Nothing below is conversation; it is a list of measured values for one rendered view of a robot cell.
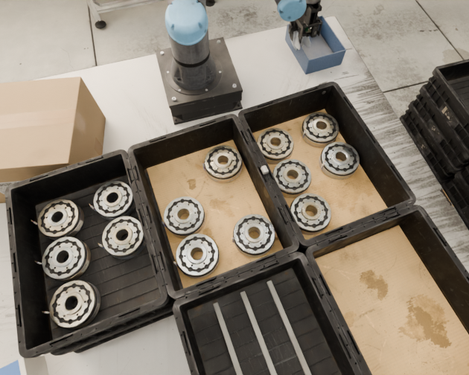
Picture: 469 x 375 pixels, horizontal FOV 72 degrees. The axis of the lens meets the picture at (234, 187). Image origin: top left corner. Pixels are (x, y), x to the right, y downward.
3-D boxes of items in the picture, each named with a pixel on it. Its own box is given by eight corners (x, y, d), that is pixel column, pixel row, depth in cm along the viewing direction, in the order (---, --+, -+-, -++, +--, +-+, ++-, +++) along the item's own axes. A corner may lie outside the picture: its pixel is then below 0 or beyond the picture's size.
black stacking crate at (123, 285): (33, 205, 89) (6, 187, 78) (138, 170, 93) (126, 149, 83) (52, 357, 73) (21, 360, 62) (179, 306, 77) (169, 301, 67)
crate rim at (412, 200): (235, 117, 88) (235, 111, 86) (333, 85, 93) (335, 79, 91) (300, 251, 72) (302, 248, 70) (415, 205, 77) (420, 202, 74)
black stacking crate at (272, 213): (139, 170, 93) (127, 148, 83) (235, 138, 97) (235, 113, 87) (180, 306, 77) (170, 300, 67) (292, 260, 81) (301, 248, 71)
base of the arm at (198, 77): (171, 57, 112) (166, 33, 103) (214, 54, 113) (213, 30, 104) (172, 91, 106) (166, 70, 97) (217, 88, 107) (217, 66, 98)
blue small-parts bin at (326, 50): (284, 39, 130) (286, 24, 124) (318, 30, 132) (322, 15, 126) (305, 74, 122) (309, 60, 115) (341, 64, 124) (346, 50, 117)
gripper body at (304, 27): (299, 42, 110) (305, 10, 100) (289, 26, 114) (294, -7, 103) (319, 37, 111) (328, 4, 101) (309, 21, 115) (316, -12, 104)
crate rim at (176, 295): (128, 152, 84) (125, 146, 82) (235, 117, 88) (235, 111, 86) (172, 303, 68) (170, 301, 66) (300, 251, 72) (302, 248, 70)
